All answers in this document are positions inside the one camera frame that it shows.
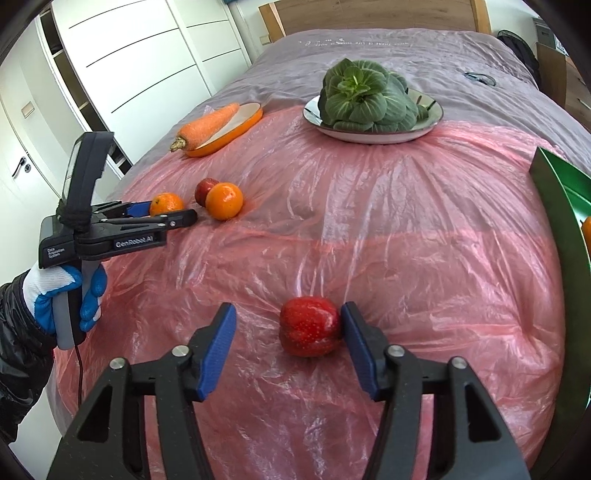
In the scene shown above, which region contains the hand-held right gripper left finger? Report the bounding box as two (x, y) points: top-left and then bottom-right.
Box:
(46, 302), (238, 480)

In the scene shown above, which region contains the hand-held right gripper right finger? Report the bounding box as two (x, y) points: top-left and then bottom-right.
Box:
(340, 301), (532, 480)

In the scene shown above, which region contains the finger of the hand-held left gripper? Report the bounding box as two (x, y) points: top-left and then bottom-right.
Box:
(98, 209), (198, 232)
(92, 200), (153, 219)

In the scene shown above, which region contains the red apple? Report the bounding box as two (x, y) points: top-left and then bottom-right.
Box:
(279, 296), (345, 358)
(194, 178), (221, 207)

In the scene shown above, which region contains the green tray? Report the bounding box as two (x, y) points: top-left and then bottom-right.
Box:
(529, 147), (591, 416)

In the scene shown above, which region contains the person's left forearm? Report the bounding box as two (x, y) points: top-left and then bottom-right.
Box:
(0, 271), (58, 444)

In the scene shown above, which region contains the person's left hand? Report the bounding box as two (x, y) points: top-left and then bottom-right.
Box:
(23, 262), (108, 333)

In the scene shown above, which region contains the white door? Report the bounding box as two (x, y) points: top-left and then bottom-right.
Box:
(0, 120), (70, 287)

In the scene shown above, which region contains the carrot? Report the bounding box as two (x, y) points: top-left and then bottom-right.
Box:
(169, 102), (241, 153)

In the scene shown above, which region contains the pink plastic sheet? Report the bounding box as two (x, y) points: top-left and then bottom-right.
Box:
(53, 108), (571, 480)

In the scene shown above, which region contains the orange rimmed plate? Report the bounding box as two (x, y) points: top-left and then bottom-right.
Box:
(185, 102), (264, 158)

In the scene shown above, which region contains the white wardrobe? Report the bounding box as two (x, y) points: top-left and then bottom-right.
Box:
(34, 0), (252, 178)

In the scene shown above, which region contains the white enamel plate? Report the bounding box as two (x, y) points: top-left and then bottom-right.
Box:
(303, 89), (444, 144)

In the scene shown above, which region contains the green bok choy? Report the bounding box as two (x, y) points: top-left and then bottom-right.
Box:
(320, 58), (428, 133)

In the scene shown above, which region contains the wooden headboard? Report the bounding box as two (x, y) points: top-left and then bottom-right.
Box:
(259, 0), (491, 47)

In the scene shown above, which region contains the black backpack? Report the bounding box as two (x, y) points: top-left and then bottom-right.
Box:
(498, 30), (541, 86)

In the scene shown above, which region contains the wooden drawer cabinet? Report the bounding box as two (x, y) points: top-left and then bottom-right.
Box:
(536, 41), (591, 125)

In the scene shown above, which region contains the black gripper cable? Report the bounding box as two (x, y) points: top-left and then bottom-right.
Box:
(75, 344), (86, 411)

